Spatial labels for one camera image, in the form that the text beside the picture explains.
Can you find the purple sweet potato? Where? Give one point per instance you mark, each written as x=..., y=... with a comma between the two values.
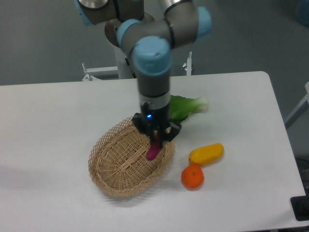
x=154, y=149

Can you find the white frame at right edge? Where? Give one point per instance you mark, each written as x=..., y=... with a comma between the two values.
x=298, y=110

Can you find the green bok choy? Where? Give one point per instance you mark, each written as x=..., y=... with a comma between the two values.
x=181, y=107

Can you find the woven wicker basket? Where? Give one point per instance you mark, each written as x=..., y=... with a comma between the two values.
x=118, y=165

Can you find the yellow mango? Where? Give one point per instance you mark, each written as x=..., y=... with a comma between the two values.
x=207, y=154

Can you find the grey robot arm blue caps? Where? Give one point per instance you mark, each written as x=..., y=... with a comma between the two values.
x=148, y=46

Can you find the black device at table edge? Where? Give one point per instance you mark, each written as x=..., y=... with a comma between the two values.
x=300, y=205

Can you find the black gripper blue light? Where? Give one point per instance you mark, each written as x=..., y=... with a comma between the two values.
x=156, y=119

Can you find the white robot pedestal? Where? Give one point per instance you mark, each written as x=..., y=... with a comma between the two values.
x=124, y=70

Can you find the orange tangerine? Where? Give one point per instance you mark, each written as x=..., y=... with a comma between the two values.
x=192, y=177

